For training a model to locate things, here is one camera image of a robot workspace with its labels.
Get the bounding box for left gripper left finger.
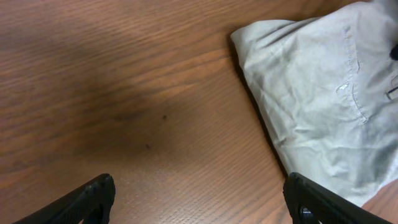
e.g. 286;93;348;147
16;174;116;224

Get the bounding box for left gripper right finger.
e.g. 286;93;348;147
283;172;391;224

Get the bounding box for khaki shorts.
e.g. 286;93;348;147
231;1;397;206

